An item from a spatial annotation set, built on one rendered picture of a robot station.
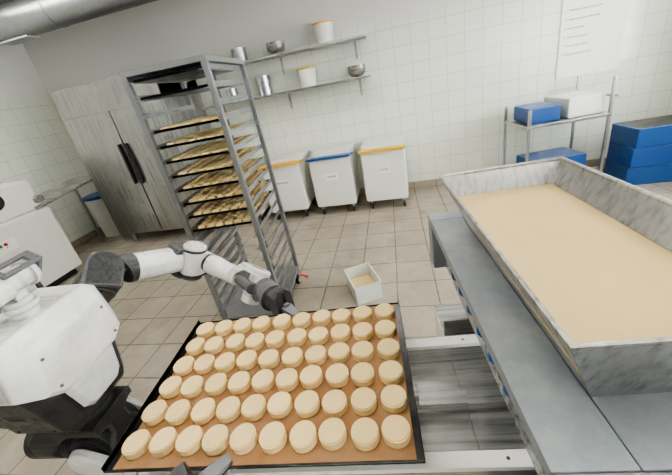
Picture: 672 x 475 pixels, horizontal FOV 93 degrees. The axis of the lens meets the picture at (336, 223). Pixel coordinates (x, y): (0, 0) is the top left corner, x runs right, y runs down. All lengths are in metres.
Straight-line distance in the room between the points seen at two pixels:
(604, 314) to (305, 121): 4.26
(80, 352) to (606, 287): 1.03
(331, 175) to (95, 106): 2.89
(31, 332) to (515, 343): 0.93
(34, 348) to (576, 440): 0.93
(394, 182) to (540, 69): 2.11
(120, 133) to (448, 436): 4.45
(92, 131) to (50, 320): 4.10
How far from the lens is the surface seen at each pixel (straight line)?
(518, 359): 0.55
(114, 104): 4.70
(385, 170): 3.86
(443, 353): 0.97
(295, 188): 4.10
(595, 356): 0.42
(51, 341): 0.94
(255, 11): 4.70
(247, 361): 0.86
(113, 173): 4.97
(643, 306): 0.55
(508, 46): 4.58
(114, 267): 1.12
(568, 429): 0.50
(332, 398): 0.72
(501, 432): 0.89
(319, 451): 0.69
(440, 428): 0.88
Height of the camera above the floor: 1.58
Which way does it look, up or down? 24 degrees down
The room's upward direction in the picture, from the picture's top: 11 degrees counter-clockwise
